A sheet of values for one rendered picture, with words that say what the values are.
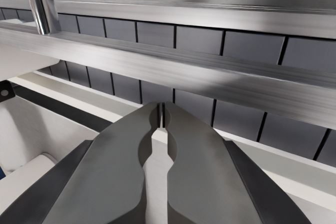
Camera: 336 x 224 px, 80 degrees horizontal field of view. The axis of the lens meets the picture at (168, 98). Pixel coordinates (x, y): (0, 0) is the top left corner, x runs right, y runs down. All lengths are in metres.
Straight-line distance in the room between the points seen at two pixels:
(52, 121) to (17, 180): 0.13
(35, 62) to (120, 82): 0.09
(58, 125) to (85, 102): 0.17
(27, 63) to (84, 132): 0.13
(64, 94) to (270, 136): 0.20
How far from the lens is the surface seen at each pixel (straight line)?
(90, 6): 0.22
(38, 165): 0.48
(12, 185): 0.47
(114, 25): 0.20
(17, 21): 0.32
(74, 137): 0.36
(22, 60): 0.25
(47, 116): 0.40
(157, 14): 0.17
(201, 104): 0.18
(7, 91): 0.42
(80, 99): 0.23
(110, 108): 0.20
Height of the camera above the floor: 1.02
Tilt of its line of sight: 49 degrees down
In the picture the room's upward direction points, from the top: 130 degrees counter-clockwise
